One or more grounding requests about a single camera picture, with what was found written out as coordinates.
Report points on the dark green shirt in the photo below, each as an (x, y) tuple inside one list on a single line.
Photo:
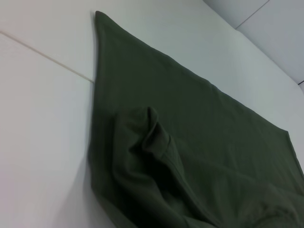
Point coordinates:
[(178, 107)]

